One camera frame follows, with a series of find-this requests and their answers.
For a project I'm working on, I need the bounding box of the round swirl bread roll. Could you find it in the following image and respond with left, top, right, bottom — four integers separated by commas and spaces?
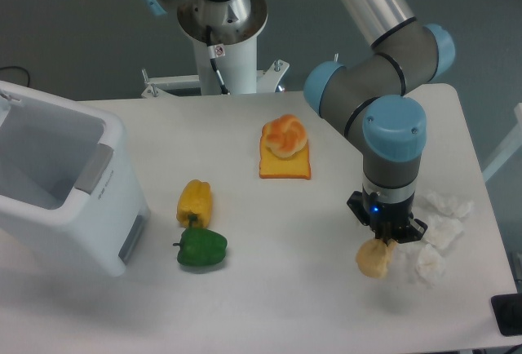
261, 114, 308, 159

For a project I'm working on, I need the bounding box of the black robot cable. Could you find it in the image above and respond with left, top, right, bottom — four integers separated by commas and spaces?
205, 25, 232, 95

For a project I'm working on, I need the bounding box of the white frame bracket right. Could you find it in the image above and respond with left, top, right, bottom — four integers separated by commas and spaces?
482, 103, 521, 183

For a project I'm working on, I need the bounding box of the crumpled white paper middle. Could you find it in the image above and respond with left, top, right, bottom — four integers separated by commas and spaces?
423, 215, 464, 250

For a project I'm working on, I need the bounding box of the black device at edge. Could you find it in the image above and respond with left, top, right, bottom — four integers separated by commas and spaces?
490, 293, 521, 336

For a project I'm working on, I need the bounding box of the green bell pepper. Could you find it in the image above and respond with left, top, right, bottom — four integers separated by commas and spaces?
173, 228, 228, 268

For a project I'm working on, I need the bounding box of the black floor cable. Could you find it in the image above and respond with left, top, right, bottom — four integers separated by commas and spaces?
0, 66, 32, 86

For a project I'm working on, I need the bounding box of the square toast bread slice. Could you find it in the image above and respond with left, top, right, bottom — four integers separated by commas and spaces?
259, 135, 312, 180

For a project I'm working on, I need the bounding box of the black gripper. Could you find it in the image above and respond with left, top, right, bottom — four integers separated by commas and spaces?
347, 190, 427, 244

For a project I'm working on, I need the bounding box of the tan dough bun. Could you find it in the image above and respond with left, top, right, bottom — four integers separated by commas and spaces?
356, 238, 397, 279

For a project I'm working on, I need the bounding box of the white trash can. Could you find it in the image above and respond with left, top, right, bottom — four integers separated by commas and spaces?
1, 82, 149, 277

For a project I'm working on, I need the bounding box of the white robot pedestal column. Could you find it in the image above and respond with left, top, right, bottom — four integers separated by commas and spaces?
142, 0, 290, 97

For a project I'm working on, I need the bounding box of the crumpled white paper upper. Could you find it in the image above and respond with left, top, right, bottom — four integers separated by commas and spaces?
417, 190, 475, 219

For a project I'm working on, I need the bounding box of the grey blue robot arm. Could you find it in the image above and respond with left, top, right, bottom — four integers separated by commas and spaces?
146, 0, 455, 243

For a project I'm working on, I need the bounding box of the yellow bell pepper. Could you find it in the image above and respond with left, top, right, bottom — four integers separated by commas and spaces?
176, 179, 213, 228

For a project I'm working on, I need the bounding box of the crumpled white paper lower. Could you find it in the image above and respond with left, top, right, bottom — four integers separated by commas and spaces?
414, 244, 446, 287

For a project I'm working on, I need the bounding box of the crumpled white paper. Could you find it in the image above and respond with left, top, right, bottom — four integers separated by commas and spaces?
417, 190, 475, 219
423, 215, 464, 250
414, 244, 446, 287

